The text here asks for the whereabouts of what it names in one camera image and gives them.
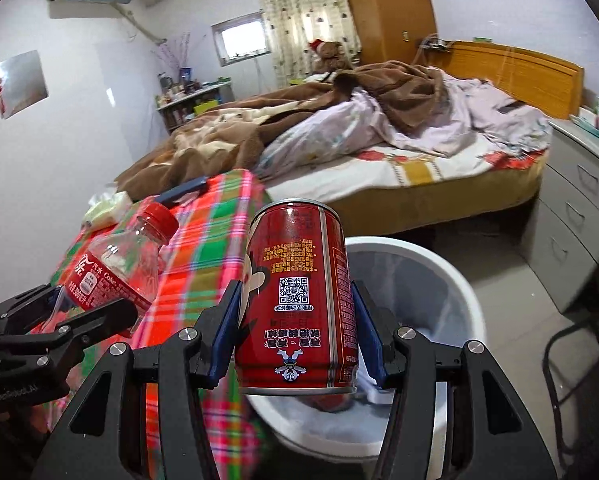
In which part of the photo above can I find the small window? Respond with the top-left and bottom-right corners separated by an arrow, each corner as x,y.
212,12 -> 272,67

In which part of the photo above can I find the brown blanket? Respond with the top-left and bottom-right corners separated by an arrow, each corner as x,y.
114,60 -> 453,203

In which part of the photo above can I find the grey drawer cabinet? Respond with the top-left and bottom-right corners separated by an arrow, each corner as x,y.
522,117 -> 599,313

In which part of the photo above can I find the plaid cloth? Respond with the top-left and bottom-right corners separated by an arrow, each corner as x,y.
29,169 -> 270,480

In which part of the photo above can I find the wooden wardrobe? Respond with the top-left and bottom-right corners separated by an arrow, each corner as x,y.
337,0 -> 437,68

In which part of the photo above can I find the power strip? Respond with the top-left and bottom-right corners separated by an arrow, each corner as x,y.
417,35 -> 453,53

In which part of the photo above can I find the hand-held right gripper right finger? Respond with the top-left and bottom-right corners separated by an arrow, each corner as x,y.
352,280 -> 553,480

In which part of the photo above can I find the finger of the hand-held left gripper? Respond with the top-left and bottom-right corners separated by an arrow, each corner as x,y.
0,284 -> 66,336
0,297 -> 139,386

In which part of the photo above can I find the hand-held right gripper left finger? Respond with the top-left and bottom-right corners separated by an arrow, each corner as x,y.
32,280 -> 243,480

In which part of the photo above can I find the lilac quilt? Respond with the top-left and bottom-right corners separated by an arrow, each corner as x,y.
256,70 -> 553,181

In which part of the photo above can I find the red drink can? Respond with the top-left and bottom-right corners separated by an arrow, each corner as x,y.
234,199 -> 359,396

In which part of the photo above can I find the silver wall poster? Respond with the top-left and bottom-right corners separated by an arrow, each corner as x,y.
0,50 -> 49,120

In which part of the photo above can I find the teddy bear with red hat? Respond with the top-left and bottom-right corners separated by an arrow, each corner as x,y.
308,37 -> 353,78

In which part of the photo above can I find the shelf unit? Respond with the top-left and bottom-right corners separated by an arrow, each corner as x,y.
155,82 -> 235,133

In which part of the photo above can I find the soft tissue pack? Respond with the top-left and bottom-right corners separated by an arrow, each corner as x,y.
82,190 -> 132,231

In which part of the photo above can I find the air conditioner pipe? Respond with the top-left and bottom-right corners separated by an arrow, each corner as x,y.
109,0 -> 167,43

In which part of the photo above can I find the black metal chair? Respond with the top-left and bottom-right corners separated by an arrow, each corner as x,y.
542,305 -> 599,466

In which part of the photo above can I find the dark blue flat object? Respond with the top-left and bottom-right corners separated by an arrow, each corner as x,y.
152,176 -> 210,206

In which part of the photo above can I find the wooden headboard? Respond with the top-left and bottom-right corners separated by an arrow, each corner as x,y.
447,40 -> 584,121

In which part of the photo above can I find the clear plastic bottle red label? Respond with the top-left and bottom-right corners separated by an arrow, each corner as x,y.
62,201 -> 180,338

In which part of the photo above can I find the white trash bin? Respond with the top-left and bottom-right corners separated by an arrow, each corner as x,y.
242,236 -> 485,461

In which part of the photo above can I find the patterned curtain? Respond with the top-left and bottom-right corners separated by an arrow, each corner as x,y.
253,0 -> 363,88

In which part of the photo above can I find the row of bottles and jars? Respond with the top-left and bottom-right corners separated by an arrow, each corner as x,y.
156,72 -> 230,98

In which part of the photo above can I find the floral bed sheet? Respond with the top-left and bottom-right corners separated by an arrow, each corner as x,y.
262,135 -> 547,236

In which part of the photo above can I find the vase with branches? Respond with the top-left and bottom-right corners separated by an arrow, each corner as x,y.
152,32 -> 195,86

